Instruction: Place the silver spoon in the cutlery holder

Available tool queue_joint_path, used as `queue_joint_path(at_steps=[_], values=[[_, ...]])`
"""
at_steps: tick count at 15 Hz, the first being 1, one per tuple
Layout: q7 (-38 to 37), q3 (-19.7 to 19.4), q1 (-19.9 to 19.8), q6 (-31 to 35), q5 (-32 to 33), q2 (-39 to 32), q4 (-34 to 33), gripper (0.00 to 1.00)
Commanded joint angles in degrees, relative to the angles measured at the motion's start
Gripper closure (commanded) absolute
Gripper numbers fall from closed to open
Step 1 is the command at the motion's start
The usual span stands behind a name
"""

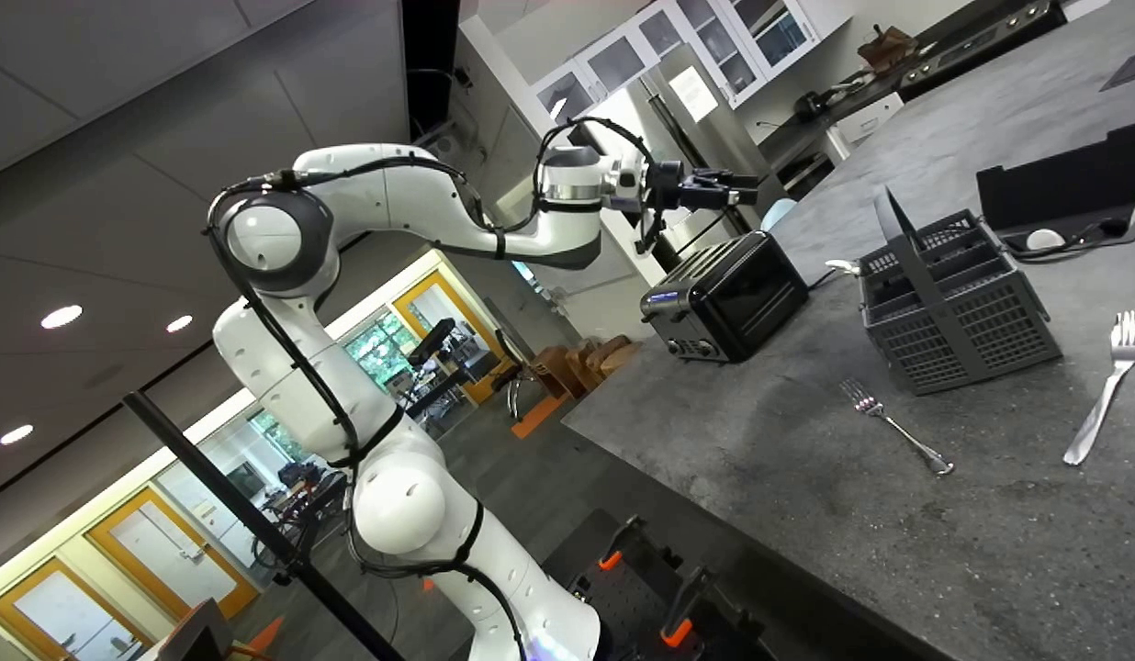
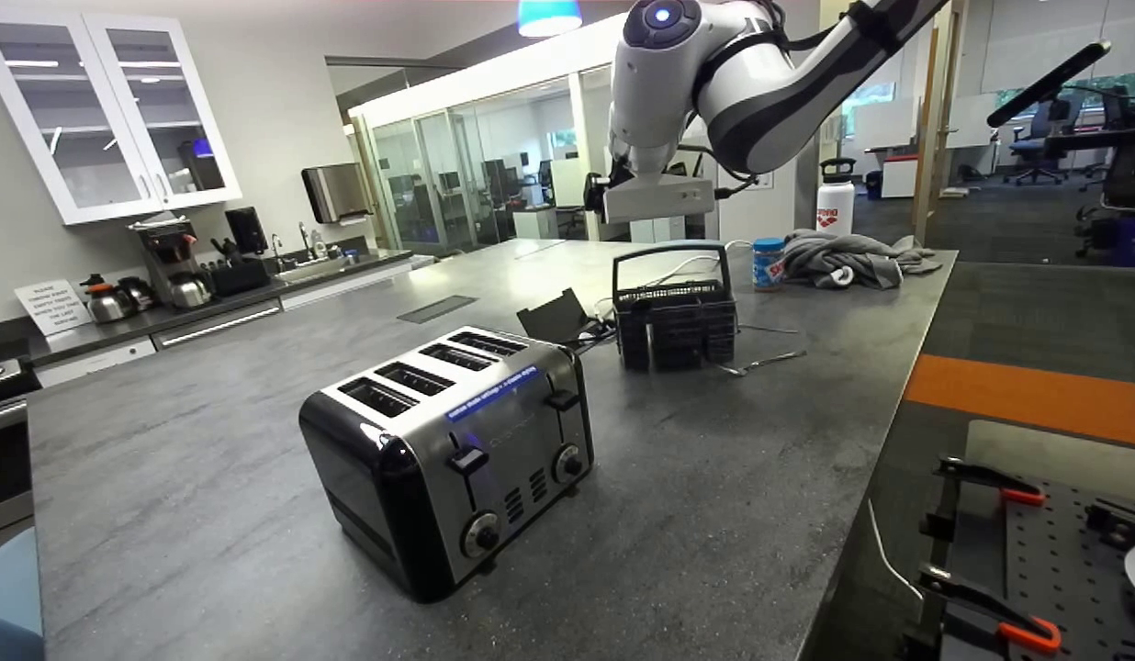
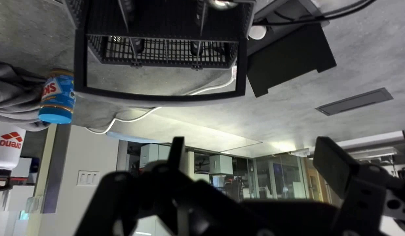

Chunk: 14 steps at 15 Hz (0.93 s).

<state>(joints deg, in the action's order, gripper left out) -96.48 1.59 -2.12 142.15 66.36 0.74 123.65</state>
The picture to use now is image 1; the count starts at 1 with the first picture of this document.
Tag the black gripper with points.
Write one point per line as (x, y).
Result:
(678, 184)

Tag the black open case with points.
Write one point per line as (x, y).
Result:
(1067, 184)

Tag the white paper sign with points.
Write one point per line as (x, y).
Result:
(697, 91)

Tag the white oval object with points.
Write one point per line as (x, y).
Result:
(1044, 240)

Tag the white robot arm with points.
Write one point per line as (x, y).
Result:
(395, 502)

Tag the round recessed ceiling light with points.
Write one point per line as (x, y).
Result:
(16, 434)
(60, 318)
(182, 325)

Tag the black box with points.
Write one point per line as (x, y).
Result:
(750, 298)

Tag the black tilted monitor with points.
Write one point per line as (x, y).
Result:
(433, 339)

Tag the kitchen counter unit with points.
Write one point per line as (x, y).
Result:
(865, 118)

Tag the black tripod pole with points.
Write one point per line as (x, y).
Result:
(259, 526)

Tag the large silver fork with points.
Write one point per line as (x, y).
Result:
(1126, 333)

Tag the grey plastic cutlery holder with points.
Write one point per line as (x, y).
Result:
(970, 319)

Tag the dark coffee pot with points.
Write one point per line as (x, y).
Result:
(817, 100)

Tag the stainless steel kitchen appliance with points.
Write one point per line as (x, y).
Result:
(731, 132)

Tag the yellow framed glass door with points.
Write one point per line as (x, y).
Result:
(174, 552)
(63, 610)
(449, 312)

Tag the small silver fork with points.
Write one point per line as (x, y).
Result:
(909, 434)

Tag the white glass-door wall cabinet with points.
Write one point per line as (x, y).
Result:
(726, 40)

